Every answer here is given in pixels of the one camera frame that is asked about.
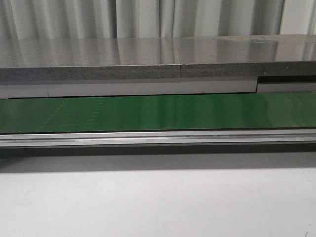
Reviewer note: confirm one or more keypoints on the green conveyor belt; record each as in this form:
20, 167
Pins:
158, 112

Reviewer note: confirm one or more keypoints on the white pleated curtain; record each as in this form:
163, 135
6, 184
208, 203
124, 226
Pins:
82, 19

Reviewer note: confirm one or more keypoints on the grey conveyor rear rail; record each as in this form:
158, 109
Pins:
116, 87

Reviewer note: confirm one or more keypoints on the aluminium conveyor front rail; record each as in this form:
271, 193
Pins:
161, 142

